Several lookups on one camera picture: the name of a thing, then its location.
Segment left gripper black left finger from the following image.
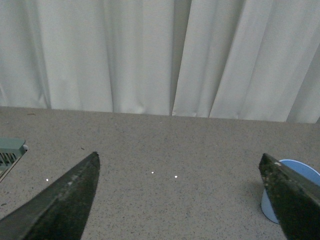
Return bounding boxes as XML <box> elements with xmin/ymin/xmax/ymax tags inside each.
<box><xmin>0</xmin><ymin>152</ymin><xmax>100</xmax><ymax>240</ymax></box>

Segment light blue plastic cup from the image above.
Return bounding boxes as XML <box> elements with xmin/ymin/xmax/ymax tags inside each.
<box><xmin>261</xmin><ymin>159</ymin><xmax>320</xmax><ymax>224</ymax></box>

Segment green slotted tray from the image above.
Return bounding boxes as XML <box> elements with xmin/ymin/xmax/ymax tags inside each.
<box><xmin>0</xmin><ymin>137</ymin><xmax>29</xmax><ymax>182</ymax></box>

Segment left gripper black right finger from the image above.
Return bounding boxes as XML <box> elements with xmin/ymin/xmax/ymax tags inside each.
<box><xmin>258</xmin><ymin>153</ymin><xmax>320</xmax><ymax>240</ymax></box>

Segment white pleated curtain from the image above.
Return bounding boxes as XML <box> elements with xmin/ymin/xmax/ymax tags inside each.
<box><xmin>0</xmin><ymin>0</ymin><xmax>320</xmax><ymax>123</ymax></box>

